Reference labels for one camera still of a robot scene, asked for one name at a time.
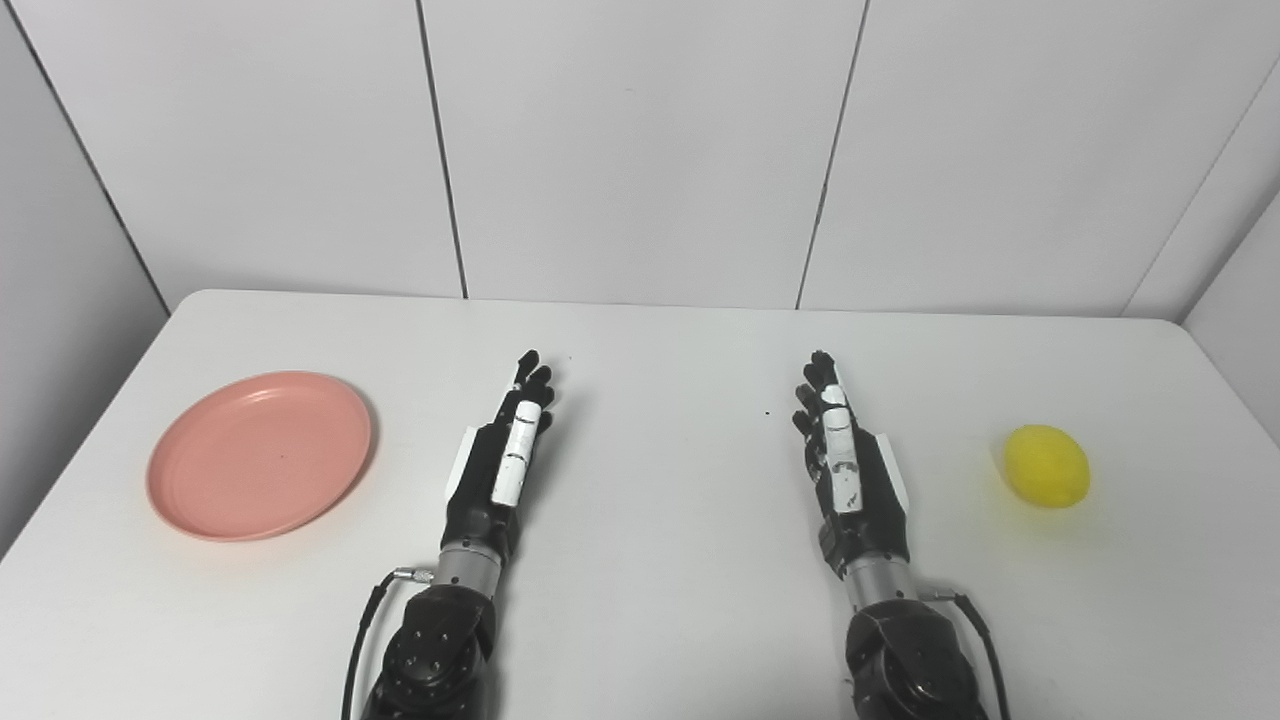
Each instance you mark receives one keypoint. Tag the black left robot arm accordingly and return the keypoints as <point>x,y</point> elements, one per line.
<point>440,640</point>

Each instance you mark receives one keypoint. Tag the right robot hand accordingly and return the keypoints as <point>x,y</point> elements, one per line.
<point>855,480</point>

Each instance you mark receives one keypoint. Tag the pink plate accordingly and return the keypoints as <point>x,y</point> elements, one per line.
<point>259,456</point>

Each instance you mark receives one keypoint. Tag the yellow lemon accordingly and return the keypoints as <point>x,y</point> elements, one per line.
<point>1046,466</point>

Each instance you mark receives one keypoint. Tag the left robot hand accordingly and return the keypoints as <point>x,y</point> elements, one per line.
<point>490,480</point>

